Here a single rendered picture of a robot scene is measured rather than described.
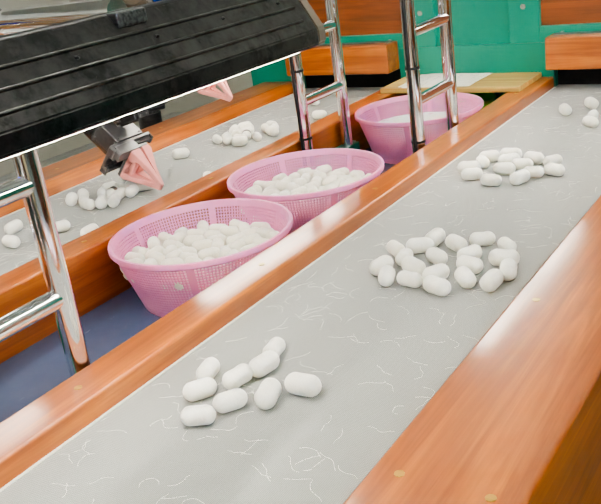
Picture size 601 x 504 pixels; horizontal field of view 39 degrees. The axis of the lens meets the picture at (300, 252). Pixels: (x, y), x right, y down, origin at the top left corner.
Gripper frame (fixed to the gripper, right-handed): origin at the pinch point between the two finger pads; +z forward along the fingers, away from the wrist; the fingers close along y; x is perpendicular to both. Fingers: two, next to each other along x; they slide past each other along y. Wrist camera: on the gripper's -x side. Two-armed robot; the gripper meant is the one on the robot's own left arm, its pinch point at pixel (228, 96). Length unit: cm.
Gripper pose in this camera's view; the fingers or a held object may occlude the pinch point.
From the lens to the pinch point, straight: 193.2
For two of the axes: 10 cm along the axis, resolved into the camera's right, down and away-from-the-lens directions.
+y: 5.4, -3.8, 7.5
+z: 7.2, 6.7, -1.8
